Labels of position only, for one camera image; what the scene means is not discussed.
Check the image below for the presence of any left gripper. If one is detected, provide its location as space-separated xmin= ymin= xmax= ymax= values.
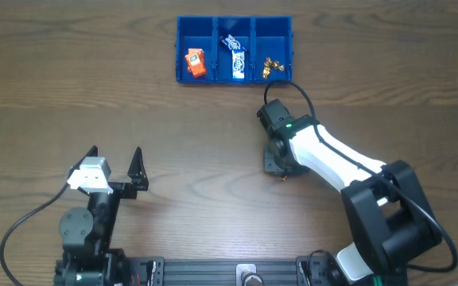
xmin=68 ymin=145 xmax=150 ymax=200

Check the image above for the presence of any blue candy pack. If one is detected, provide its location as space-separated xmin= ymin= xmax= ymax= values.
xmin=231 ymin=49 xmax=247 ymax=80
xmin=219 ymin=34 xmax=246 ymax=52

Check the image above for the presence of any orange candy box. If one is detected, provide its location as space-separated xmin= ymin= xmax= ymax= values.
xmin=184 ymin=48 xmax=208 ymax=79

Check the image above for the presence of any blue tray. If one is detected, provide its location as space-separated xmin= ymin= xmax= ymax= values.
xmin=175 ymin=14 xmax=294 ymax=85

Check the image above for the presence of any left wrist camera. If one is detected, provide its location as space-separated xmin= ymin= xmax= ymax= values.
xmin=66 ymin=156 xmax=113 ymax=195

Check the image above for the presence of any black cable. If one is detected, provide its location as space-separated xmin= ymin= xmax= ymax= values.
xmin=0 ymin=182 xmax=71 ymax=286
xmin=263 ymin=79 xmax=458 ymax=273

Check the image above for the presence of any mounting rail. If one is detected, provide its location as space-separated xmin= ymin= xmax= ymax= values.
xmin=55 ymin=256 xmax=409 ymax=286

